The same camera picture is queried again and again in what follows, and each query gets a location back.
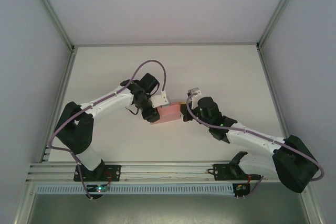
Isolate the pink paper box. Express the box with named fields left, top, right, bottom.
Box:
left=149, top=102, right=185, bottom=126

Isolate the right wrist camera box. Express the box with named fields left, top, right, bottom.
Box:
left=186, top=87, right=203, bottom=110

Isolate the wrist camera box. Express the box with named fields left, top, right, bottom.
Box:
left=186, top=87, right=203, bottom=110
left=151, top=91, right=172, bottom=110

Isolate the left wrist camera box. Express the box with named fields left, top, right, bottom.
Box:
left=151, top=91, right=172, bottom=110

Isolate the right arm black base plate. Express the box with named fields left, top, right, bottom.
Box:
left=213, top=163, right=261, bottom=182

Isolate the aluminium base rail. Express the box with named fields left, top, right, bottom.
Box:
left=25, top=162, right=312, bottom=183

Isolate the slotted grey cable duct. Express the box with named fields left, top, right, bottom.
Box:
left=35, top=183, right=235, bottom=196

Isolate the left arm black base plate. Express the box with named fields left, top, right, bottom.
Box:
left=73, top=164, right=122, bottom=183

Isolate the aluminium frame post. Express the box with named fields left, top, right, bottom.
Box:
left=299, top=189, right=326, bottom=224
left=256, top=0, right=304, bottom=51
left=13, top=182, right=37, bottom=224
left=26, top=0, right=77, bottom=53

